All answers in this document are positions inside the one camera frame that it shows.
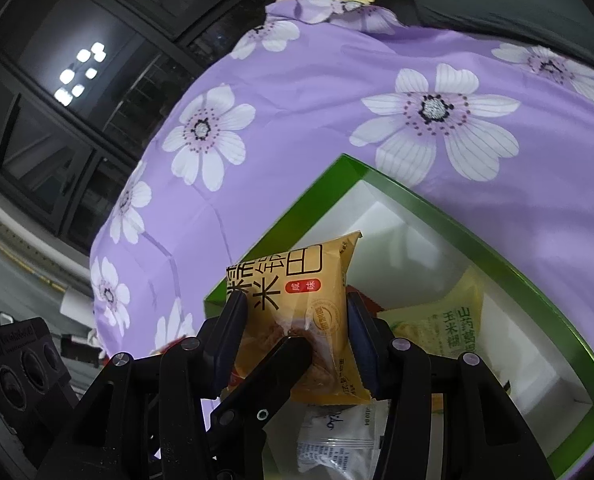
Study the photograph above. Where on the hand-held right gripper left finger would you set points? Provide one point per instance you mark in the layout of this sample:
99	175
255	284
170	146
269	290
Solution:
227	345

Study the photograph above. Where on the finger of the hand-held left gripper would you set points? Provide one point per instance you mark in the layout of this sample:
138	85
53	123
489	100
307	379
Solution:
272	380

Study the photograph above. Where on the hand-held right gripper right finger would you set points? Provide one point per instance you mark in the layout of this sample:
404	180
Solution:
363	345

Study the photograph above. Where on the orange snack packet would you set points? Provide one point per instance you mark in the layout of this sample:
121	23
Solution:
302	300

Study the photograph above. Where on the pale yellow snack packet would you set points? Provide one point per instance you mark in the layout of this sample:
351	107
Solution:
442	325

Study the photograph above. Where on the white clear snack packet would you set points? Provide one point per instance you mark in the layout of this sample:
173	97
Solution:
337	440

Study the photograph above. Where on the green box with white inside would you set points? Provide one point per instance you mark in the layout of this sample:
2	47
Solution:
407	240

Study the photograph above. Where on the white object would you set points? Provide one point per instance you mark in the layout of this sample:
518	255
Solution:
77	310

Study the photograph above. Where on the purple floral cloth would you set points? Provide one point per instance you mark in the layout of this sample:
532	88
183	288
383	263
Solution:
327	70

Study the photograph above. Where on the dark glass window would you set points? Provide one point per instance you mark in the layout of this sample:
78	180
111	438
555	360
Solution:
52	35

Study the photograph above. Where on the grey sofa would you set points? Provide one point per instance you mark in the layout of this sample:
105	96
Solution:
477	0

